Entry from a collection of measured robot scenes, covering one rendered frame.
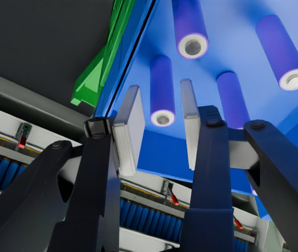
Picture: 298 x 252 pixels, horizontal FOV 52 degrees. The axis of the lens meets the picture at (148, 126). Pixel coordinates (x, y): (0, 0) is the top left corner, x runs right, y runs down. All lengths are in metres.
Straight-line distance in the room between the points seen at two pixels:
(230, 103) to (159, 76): 0.06
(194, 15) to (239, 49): 0.08
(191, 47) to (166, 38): 0.07
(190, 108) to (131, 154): 0.04
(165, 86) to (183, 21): 0.06
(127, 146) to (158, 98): 0.07
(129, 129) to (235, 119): 0.10
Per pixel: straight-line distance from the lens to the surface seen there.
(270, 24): 0.24
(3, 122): 0.78
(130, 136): 0.16
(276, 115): 0.33
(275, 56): 0.22
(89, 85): 0.82
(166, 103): 0.21
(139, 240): 0.80
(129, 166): 0.16
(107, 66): 0.30
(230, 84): 0.26
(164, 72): 0.24
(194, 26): 0.18
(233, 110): 0.24
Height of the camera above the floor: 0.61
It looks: 42 degrees down
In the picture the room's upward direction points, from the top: 180 degrees counter-clockwise
